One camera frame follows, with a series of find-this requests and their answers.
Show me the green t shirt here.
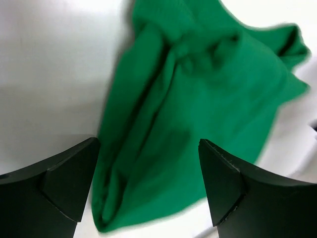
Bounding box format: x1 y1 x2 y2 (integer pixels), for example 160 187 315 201
92 0 310 233

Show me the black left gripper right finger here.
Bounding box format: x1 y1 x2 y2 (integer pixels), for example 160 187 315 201
199 139 317 238

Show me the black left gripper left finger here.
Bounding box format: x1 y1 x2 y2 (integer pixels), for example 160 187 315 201
0 137 100 238

